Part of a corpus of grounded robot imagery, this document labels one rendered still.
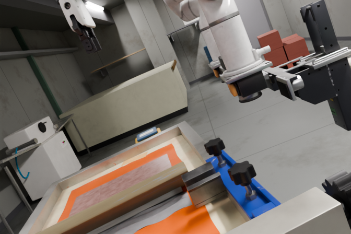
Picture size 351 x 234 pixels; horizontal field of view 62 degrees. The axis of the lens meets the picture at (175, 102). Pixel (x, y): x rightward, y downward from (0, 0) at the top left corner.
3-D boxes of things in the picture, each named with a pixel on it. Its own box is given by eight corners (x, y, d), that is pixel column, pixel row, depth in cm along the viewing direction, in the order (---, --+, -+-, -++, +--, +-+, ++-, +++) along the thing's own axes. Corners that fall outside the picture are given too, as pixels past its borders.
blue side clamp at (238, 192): (214, 180, 73) (203, 156, 72) (231, 172, 74) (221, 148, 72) (270, 259, 44) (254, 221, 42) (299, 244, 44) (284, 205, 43)
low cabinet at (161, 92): (105, 127, 793) (90, 96, 776) (189, 92, 766) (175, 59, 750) (79, 156, 594) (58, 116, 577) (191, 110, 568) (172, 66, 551)
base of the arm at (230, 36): (265, 55, 95) (248, 10, 92) (278, 57, 83) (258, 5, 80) (221, 74, 97) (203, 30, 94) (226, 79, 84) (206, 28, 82)
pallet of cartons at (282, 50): (258, 69, 669) (246, 38, 656) (300, 52, 654) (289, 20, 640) (272, 77, 543) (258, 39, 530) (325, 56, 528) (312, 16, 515)
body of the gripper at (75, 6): (71, -14, 81) (90, 24, 83) (84, -8, 91) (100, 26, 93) (48, -2, 82) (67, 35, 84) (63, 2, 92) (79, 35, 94)
